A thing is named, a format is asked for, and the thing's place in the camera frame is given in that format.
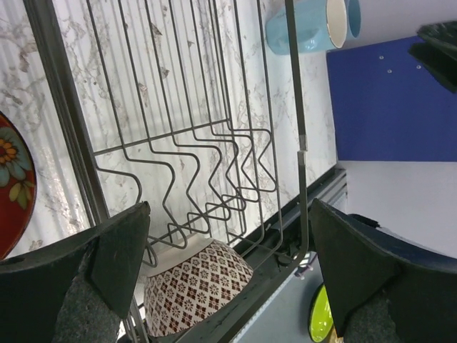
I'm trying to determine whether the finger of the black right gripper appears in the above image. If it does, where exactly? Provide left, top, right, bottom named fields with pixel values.
left=408, top=21, right=456, bottom=94

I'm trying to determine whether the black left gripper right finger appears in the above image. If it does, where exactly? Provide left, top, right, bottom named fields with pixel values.
left=308, top=199, right=456, bottom=342

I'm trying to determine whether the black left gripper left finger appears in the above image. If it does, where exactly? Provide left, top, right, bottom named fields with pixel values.
left=1, top=202, right=151, bottom=342

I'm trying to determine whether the blue tumbler cup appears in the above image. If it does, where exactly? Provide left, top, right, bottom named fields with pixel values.
left=346, top=0, right=361, bottom=40

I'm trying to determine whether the patterned ceramic bowl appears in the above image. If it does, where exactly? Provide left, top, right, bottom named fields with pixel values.
left=140, top=234, right=253, bottom=337

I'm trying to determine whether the light blue mug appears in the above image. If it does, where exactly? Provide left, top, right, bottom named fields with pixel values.
left=266, top=0, right=348, bottom=55

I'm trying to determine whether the red floral plate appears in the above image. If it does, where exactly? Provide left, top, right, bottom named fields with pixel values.
left=1, top=114, right=36, bottom=259

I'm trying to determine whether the green plate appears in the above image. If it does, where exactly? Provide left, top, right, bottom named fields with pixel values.
left=308, top=283, right=333, bottom=342

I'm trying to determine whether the blue binder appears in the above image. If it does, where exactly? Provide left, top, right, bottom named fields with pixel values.
left=326, top=36, right=456, bottom=162

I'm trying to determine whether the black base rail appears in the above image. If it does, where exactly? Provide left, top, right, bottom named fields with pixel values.
left=159, top=166, right=347, bottom=342

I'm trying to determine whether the black wire dish rack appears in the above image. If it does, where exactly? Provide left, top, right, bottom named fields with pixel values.
left=21, top=0, right=310, bottom=343

